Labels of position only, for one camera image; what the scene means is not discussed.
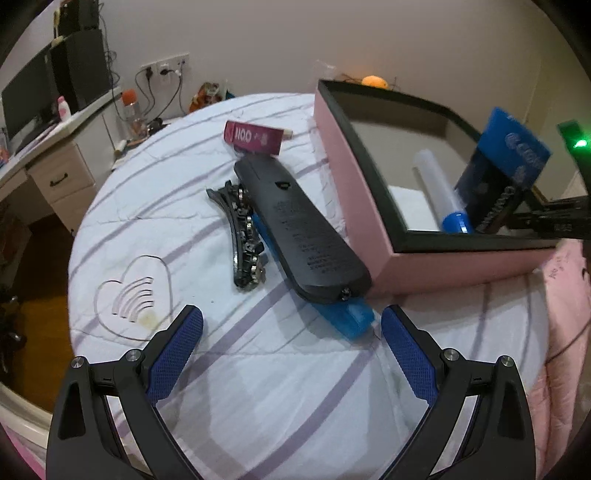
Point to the black computer monitor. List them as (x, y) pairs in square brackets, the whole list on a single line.
[(27, 97)]

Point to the black remote control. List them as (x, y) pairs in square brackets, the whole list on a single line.
[(304, 230)]

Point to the black speaker box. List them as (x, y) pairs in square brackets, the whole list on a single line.
[(81, 18)]

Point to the colourful snack bag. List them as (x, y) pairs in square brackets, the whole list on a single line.
[(205, 97)]

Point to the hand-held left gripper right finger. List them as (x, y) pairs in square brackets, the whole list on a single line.
[(408, 355)]

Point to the white desk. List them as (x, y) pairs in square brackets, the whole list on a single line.
[(69, 170)]

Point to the bottle with orange cap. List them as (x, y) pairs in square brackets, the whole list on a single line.
[(133, 113)]

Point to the black computer tower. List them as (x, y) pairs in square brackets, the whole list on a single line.
[(81, 69)]

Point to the white wall outlet strip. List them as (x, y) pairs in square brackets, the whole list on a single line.
[(166, 63)]

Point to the clear plastic bag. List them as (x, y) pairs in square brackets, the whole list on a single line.
[(328, 71)]

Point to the clear tube with blue cap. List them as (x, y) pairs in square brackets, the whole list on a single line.
[(436, 184)]

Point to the small white box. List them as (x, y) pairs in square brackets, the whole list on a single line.
[(406, 207)]

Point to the pink box with black rim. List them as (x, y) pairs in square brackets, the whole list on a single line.
[(364, 221)]

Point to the small maroon box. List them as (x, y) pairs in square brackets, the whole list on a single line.
[(251, 136)]

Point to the pink printed blanket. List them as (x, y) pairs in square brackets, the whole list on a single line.
[(563, 346)]

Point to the translucent blue plastic case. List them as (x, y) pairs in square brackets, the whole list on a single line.
[(346, 321)]

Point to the white striped tablecloth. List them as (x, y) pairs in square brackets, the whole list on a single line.
[(286, 369)]

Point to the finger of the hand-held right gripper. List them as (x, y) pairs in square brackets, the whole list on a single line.
[(554, 221)]

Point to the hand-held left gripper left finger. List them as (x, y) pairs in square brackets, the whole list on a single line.
[(178, 355)]

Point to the blue tin can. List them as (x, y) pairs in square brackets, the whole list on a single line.
[(503, 152)]

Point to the pink lotion bottle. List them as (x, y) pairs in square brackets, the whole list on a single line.
[(63, 110)]

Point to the orange plush toy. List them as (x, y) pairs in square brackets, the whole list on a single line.
[(374, 81)]

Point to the black jewelled hair clip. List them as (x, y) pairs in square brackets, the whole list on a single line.
[(242, 230)]

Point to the small black device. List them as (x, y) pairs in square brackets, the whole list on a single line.
[(154, 124)]

